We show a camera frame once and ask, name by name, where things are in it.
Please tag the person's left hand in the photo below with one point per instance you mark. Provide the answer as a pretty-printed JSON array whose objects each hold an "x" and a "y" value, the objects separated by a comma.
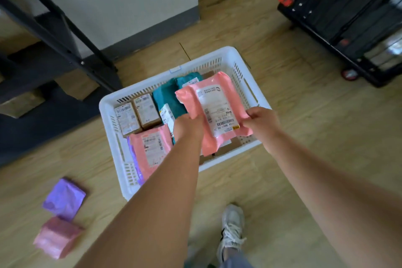
[{"x": 188, "y": 129}]

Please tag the person's right hand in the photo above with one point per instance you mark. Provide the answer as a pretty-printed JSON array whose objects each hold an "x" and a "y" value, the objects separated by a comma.
[{"x": 265, "y": 126}]

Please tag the teal mailer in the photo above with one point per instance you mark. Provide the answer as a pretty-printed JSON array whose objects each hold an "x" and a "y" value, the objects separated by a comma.
[
  {"x": 166, "y": 95},
  {"x": 185, "y": 78}
]

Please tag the long white label cardboard box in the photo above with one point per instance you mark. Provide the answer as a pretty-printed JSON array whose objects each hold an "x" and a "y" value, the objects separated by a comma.
[{"x": 146, "y": 110}]

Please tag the pink mailer with handwriting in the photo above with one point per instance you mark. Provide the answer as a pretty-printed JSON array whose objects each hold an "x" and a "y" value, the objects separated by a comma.
[{"x": 138, "y": 151}]

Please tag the glossy tape-covered cardboard box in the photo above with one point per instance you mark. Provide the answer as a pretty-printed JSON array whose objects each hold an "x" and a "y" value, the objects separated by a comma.
[{"x": 208, "y": 75}]

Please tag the small cardboard parcel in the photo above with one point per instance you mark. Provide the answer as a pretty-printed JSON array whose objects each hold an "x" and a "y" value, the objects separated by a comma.
[{"x": 127, "y": 120}]

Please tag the white plastic crate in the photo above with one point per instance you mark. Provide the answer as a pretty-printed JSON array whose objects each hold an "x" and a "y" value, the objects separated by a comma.
[{"x": 220, "y": 54}]

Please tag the plain brown box shelf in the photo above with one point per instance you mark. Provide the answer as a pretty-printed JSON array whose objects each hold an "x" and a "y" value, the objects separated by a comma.
[{"x": 78, "y": 85}]

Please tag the taped box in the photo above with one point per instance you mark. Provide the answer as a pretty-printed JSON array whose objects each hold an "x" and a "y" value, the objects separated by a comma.
[{"x": 22, "y": 104}]

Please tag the small pink mailer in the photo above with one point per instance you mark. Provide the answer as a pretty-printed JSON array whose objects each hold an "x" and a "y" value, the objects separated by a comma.
[{"x": 56, "y": 238}]

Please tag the person's left forearm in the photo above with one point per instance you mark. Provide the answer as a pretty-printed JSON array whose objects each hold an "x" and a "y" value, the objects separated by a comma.
[{"x": 150, "y": 214}]

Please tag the person's right forearm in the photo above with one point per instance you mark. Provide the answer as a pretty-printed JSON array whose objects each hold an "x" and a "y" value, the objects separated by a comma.
[{"x": 329, "y": 208}]

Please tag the person's right white shoe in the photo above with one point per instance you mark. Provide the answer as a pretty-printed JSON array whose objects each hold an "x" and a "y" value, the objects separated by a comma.
[{"x": 232, "y": 227}]

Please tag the person's right leg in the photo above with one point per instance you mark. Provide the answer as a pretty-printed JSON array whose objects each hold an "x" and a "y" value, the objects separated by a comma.
[{"x": 235, "y": 260}]

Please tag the red and black object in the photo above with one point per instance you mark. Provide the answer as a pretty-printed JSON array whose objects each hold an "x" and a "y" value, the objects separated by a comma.
[{"x": 345, "y": 19}]

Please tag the black metal shelf rack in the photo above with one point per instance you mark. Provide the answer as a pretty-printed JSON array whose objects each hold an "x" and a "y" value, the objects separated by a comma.
[{"x": 37, "y": 66}]

